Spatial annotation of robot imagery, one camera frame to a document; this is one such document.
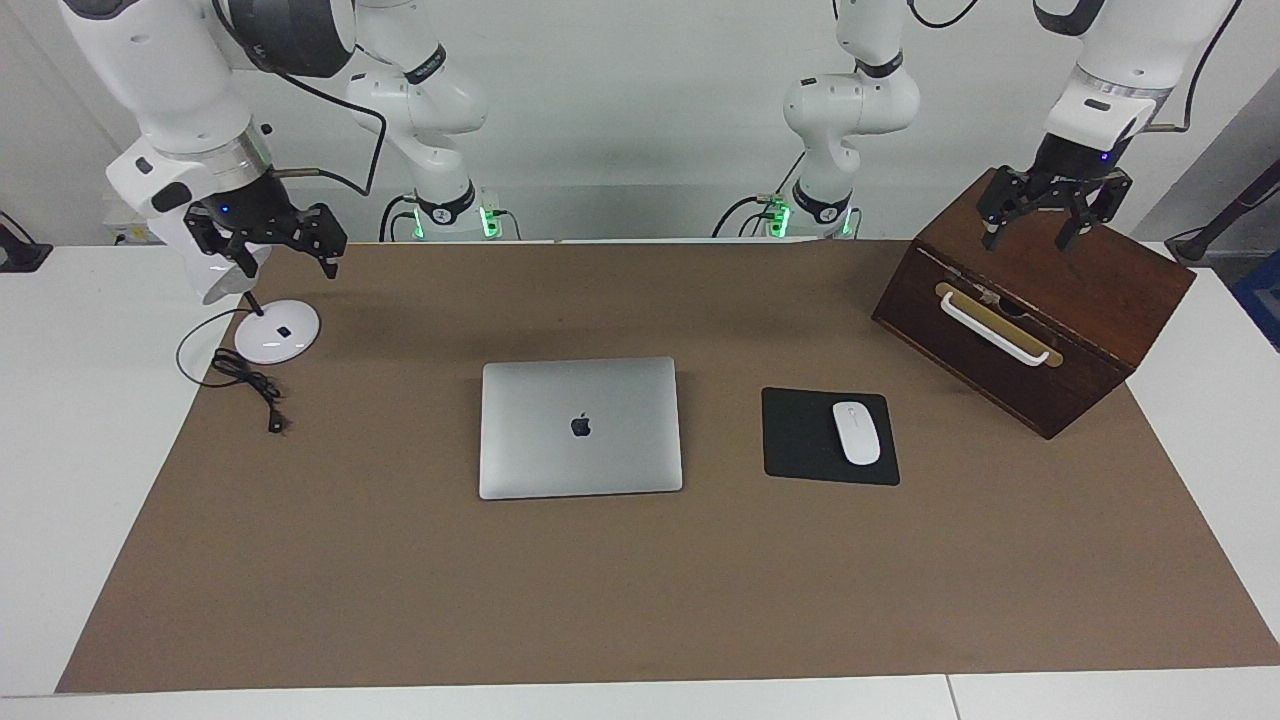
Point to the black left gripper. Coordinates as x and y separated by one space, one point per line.
1075 160

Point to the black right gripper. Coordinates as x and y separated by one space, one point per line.
250 212

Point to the grey laptop computer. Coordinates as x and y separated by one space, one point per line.
600 460

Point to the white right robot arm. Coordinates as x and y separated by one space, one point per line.
150 70

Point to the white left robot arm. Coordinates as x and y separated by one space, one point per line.
850 105

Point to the white desk lamp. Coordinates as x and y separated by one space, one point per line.
280 335

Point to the dark brown wooden box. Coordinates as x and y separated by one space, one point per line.
1130 290

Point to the black tripod stand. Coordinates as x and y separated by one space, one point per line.
1215 225

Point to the blue object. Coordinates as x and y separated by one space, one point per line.
1262 300

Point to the black stand foot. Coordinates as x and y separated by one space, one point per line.
20 258

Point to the white computer mouse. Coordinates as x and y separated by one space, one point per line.
857 435

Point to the black mouse pad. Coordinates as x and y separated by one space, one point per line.
800 440

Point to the brown table mat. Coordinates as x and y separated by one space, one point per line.
640 600

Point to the white wall socket box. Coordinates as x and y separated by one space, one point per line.
118 236

